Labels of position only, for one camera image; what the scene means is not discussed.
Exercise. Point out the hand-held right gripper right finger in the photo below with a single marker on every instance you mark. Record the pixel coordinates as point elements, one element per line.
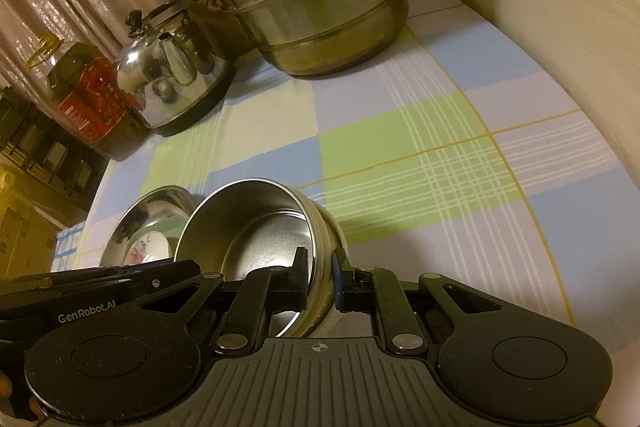
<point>340,282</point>

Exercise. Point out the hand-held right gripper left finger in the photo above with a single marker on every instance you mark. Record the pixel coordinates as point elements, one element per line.
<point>300,282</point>

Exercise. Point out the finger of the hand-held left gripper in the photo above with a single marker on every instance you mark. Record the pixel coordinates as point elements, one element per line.
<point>75,278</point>
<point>165,277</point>

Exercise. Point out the small floral saucer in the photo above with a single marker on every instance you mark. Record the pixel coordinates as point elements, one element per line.
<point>150,247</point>

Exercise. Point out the cream round bowl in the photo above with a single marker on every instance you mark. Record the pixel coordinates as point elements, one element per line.
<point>327,232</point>

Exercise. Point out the stainless steel plate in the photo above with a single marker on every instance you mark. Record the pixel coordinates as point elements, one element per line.
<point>145,212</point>

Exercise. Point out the stainless steel bowl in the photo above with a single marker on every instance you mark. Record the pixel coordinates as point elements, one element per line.
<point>240,227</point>

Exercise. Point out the blue patterned cloth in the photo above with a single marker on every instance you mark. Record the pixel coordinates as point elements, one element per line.
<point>67,247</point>

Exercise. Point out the cardboard box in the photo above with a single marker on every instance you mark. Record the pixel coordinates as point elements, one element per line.
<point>25,247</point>

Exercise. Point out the black metal rack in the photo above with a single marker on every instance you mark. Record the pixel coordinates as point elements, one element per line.
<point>45,152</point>

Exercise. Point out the plaid tablecloth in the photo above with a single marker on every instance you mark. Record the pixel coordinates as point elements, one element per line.
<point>425,157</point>

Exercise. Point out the cooking oil bottle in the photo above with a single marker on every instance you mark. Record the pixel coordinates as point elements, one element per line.
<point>85,97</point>

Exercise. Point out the stainless steel kettle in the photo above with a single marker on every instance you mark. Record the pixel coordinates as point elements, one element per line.
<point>165,82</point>

